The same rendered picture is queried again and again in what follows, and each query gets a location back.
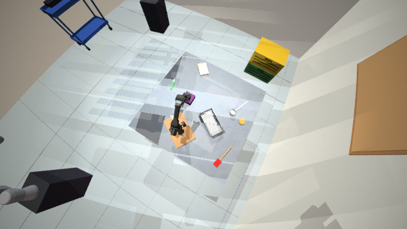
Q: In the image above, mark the red spatula with wooden handle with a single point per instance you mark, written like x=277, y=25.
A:
x=219, y=161

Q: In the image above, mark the light wooden board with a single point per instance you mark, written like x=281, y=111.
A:
x=187, y=135

